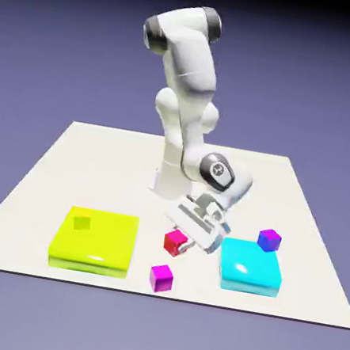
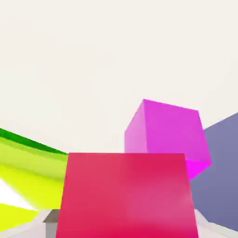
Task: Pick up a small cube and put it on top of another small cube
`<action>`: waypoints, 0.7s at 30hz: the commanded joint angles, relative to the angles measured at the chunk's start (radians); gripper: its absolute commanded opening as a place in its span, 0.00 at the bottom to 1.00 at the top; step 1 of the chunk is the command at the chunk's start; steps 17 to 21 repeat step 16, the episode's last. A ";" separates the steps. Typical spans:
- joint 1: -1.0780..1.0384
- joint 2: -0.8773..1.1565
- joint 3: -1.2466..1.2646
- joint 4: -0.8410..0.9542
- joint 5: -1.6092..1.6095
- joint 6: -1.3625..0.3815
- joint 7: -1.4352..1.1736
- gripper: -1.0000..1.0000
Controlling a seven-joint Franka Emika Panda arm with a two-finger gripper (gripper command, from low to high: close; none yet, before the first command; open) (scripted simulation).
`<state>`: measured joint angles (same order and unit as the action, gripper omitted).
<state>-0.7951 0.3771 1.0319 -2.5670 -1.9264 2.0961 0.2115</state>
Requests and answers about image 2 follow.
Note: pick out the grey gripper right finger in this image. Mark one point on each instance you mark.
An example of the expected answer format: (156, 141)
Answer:
(206, 229)

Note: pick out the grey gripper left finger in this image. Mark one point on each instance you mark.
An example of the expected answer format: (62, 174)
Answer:
(50, 225)

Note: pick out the small red cube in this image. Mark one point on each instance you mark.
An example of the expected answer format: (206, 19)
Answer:
(126, 195)

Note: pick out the small magenta cube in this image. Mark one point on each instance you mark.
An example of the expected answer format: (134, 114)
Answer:
(167, 133)

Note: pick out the large yellow-green box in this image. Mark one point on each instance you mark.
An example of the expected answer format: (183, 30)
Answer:
(31, 171)

